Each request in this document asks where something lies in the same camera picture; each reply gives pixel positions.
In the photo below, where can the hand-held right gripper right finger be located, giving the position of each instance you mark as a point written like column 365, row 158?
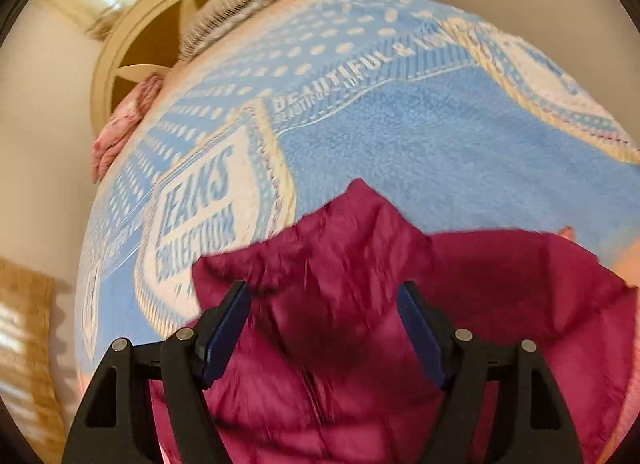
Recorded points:
column 425, row 334

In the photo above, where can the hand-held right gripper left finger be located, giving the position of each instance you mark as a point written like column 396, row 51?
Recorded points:
column 227, row 329

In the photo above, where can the magenta puffer jacket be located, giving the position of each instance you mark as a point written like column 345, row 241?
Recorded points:
column 350, row 269

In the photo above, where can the blue printed fleece blanket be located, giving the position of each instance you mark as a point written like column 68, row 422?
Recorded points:
column 400, row 143

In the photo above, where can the beige patterned cloth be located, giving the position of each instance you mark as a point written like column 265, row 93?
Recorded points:
column 25, row 344

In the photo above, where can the pink floral pillow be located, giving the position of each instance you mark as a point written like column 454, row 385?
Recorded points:
column 125, row 118

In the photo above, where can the cream wooden headboard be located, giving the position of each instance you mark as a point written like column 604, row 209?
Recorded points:
column 150, row 18

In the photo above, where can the grey striped pillow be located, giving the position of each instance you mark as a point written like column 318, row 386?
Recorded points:
column 225, row 8

